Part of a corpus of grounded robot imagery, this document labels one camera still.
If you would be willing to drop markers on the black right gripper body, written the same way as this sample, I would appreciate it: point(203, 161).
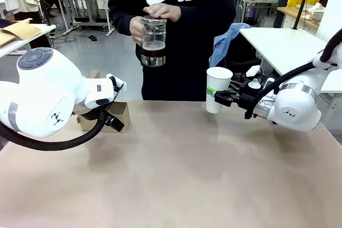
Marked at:
point(244, 101)

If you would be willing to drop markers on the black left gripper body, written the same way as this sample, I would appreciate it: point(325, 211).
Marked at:
point(82, 111)

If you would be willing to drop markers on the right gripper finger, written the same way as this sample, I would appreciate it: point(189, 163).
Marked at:
point(234, 85)
point(221, 97)

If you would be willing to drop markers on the brown cardboard cup carrier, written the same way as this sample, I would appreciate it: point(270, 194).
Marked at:
point(120, 110)

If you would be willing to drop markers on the white paper cup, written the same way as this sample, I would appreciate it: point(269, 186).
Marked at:
point(217, 78)

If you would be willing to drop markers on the glass french press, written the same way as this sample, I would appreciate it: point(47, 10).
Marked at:
point(153, 57)

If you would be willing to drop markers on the person's left forearm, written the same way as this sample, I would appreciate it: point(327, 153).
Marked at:
point(208, 9)

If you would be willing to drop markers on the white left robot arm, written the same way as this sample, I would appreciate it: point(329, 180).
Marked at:
point(40, 92)

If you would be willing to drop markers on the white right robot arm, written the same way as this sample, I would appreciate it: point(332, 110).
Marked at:
point(294, 105)

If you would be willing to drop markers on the person's right forearm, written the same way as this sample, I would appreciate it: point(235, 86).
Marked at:
point(120, 11)

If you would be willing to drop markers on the person's right hand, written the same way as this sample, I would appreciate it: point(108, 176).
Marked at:
point(136, 29)

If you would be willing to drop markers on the person's left hand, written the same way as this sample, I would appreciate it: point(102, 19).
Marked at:
point(165, 11)

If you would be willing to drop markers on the blue cloth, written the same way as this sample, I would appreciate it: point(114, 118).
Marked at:
point(227, 41)

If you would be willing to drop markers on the person in black hoodie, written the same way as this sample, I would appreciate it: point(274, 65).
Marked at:
point(187, 51)

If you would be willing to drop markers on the large white side table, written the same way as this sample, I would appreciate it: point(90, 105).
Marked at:
point(280, 46)

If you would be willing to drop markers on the small black floor object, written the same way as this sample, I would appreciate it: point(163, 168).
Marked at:
point(93, 38)

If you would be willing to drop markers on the wooden background table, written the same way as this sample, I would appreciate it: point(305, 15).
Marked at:
point(294, 14)

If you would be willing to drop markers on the black tripod pole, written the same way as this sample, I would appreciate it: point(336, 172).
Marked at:
point(302, 3)

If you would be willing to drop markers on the white stacked trays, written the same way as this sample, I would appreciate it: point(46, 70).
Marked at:
point(318, 11)

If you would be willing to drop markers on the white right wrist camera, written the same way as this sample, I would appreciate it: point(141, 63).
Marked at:
point(255, 71)

